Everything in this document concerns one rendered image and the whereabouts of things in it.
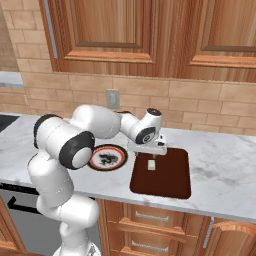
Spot wooden wall cupboard door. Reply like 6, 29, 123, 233
173, 0, 256, 84
39, 0, 168, 78

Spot black hob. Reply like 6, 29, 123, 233
0, 113, 21, 133

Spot grey wall outlet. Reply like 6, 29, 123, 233
106, 88, 121, 110

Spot grey extractor hood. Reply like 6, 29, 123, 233
0, 70, 25, 89

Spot black orange white plate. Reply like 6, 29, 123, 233
87, 143, 130, 173

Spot wooden base cupboard door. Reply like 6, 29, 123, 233
201, 217, 256, 256
0, 195, 28, 256

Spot grey dishwasher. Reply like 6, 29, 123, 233
0, 182, 102, 256

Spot silver base cupboard handle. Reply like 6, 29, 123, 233
202, 216, 215, 250

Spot grey cupboard door handle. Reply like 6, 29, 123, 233
42, 0, 59, 60

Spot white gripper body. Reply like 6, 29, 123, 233
126, 139, 168, 157

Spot wooden drawer front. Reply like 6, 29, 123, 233
123, 230, 188, 256
125, 202, 189, 234

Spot dark brown tray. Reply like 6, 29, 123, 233
129, 147, 193, 201

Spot silver drawer handle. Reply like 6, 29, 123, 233
134, 210, 170, 223
130, 239, 168, 253

